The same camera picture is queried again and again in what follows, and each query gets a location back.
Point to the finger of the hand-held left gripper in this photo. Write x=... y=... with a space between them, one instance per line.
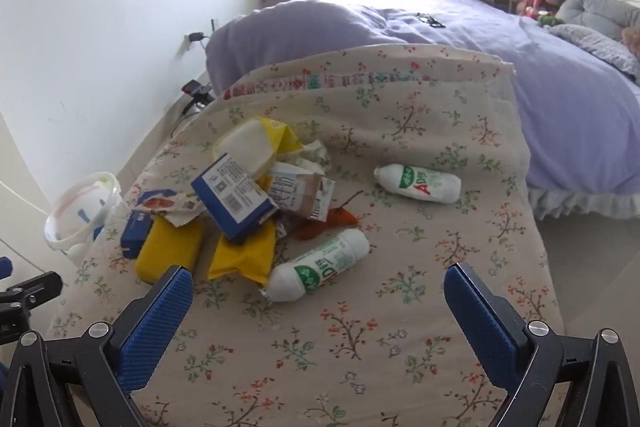
x=30 y=289

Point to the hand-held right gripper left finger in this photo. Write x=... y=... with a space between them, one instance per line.
x=155 y=322

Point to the blue box white label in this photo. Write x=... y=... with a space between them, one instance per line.
x=232 y=197

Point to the floral tablecloth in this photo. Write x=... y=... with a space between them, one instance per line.
x=400 y=267

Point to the black clamp device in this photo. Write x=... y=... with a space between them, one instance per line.
x=195 y=89

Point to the orange wrapper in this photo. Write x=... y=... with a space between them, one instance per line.
x=325 y=224

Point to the black eyeglasses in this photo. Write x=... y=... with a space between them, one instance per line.
x=430 y=20

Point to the yellow snack packet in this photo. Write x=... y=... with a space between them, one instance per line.
x=242 y=257
x=167 y=249

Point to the brown and white carton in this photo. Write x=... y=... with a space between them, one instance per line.
x=300 y=194

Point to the purple bed blanket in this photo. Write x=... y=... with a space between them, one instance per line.
x=550 y=82

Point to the tissue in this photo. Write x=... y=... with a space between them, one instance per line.
x=314 y=157

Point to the white plastic trash bin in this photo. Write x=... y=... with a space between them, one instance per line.
x=82 y=207

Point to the green toy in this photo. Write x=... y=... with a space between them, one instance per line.
x=550 y=20

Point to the small blue box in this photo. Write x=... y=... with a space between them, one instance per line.
x=134 y=234

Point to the white bottle green label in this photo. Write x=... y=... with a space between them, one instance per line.
x=417 y=183
x=315 y=267

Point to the wall socket with charger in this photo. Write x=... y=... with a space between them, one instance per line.
x=194 y=39

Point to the brown plush toy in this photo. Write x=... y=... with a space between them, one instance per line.
x=631 y=41

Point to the yellow packet with white tray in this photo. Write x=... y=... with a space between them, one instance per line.
x=250 y=147

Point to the grey ruffled pillow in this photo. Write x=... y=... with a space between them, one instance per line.
x=600 y=47

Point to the white wrapper red picture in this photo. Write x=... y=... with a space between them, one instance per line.
x=165 y=204

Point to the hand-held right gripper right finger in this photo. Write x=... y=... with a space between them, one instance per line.
x=485 y=322

